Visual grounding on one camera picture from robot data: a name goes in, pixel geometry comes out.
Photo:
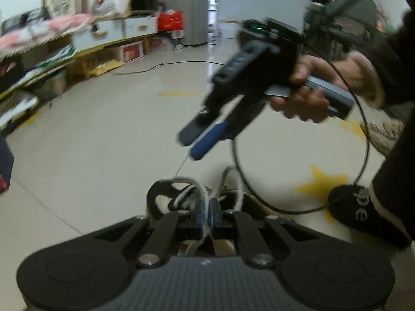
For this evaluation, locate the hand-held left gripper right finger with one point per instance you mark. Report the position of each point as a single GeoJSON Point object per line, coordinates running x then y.
{"type": "Point", "coordinates": [213, 215]}

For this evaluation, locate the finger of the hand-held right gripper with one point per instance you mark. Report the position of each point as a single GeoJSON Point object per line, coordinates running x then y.
{"type": "Point", "coordinates": [209, 141]}
{"type": "Point", "coordinates": [194, 131]}

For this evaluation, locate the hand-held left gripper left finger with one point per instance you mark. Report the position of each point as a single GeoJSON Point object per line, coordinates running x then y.
{"type": "Point", "coordinates": [201, 215]}

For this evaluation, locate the grey white shoelace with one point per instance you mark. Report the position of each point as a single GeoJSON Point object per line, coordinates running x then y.
{"type": "Point", "coordinates": [241, 194]}

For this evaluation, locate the black and beige shoe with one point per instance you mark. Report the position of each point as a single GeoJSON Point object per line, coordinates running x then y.
{"type": "Point", "coordinates": [162, 188]}

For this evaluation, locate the person's right forearm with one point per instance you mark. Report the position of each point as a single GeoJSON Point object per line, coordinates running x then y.
{"type": "Point", "coordinates": [395, 71]}

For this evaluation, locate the person's right hand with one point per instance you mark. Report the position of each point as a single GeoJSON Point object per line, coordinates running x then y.
{"type": "Point", "coordinates": [350, 71]}

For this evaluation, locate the white box with red label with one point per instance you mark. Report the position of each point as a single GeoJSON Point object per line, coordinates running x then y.
{"type": "Point", "coordinates": [177, 39]}

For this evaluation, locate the grey fridge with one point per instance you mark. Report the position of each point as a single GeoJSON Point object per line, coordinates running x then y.
{"type": "Point", "coordinates": [194, 9]}

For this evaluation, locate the white printed sack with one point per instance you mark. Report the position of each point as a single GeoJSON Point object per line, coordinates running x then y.
{"type": "Point", "coordinates": [159, 42]}

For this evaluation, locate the red plastic bag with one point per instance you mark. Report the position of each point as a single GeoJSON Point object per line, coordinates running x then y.
{"type": "Point", "coordinates": [170, 21]}

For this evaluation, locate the framed red picture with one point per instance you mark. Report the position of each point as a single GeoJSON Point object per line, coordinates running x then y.
{"type": "Point", "coordinates": [131, 51]}

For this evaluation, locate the yellow star floor sticker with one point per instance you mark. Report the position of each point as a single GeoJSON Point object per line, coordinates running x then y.
{"type": "Point", "coordinates": [319, 183]}
{"type": "Point", "coordinates": [353, 129]}

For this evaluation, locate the wooden cabinet with white drawers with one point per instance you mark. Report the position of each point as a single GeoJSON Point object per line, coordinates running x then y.
{"type": "Point", "coordinates": [97, 35]}

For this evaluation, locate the black slipper with white print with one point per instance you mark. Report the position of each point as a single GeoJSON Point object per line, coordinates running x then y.
{"type": "Point", "coordinates": [356, 210]}

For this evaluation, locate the pink patterned cloth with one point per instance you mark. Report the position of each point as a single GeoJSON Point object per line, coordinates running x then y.
{"type": "Point", "coordinates": [48, 27]}

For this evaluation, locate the white and green board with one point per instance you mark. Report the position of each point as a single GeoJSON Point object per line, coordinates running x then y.
{"type": "Point", "coordinates": [16, 110]}

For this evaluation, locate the Merry Christmas gift bag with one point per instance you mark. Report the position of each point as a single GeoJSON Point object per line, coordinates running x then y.
{"type": "Point", "coordinates": [5, 165]}

